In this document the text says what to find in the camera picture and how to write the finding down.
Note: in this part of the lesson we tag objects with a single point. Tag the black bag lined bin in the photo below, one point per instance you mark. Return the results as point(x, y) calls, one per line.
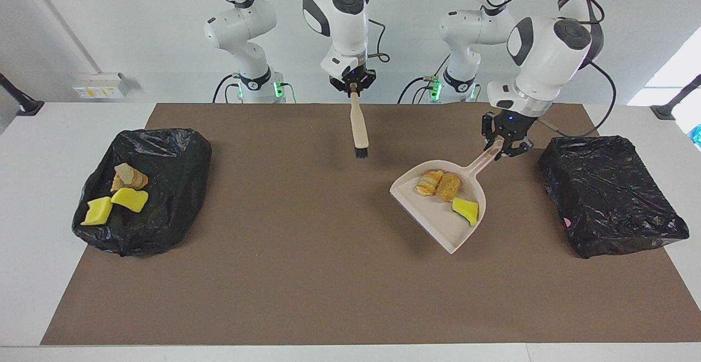
point(164, 187)
point(608, 197)

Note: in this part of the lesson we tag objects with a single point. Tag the orange striped bread toy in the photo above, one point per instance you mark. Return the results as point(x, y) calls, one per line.
point(139, 180)

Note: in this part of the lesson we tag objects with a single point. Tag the small yellow sponge piece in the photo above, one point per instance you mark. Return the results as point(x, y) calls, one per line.
point(465, 210)

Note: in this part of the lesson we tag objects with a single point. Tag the beige brush with black bristles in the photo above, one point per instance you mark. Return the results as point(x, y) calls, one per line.
point(359, 126)

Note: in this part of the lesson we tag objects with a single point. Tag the pale beige bread chunk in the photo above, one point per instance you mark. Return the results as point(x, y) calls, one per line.
point(124, 172)
point(428, 183)

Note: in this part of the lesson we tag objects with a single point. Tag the beige plastic dustpan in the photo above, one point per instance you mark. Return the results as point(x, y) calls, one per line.
point(438, 219)

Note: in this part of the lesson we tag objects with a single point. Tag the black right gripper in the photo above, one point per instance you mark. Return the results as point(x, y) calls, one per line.
point(353, 80)

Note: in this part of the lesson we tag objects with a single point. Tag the black clamp stand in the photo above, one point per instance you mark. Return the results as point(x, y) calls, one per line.
point(665, 111)
point(24, 105)

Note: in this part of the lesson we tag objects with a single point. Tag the white wall socket box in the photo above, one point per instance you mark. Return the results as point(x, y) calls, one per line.
point(98, 85)

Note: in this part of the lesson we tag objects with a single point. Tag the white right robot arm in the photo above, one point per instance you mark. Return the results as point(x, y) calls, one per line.
point(345, 28)

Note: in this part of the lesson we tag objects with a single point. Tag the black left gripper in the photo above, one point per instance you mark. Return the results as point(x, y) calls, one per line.
point(515, 126)

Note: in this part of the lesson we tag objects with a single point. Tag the yellow and green sponge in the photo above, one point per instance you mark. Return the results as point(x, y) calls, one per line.
point(97, 212)

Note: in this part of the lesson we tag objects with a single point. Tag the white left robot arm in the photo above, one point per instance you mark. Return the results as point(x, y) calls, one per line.
point(547, 61)

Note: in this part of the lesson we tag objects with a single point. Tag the brown nugget toy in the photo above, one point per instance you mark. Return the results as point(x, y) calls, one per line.
point(449, 187)

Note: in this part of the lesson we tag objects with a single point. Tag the blue object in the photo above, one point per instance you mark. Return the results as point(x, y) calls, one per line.
point(697, 137)

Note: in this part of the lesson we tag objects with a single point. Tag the brown table mat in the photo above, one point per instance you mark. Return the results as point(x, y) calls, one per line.
point(350, 318)

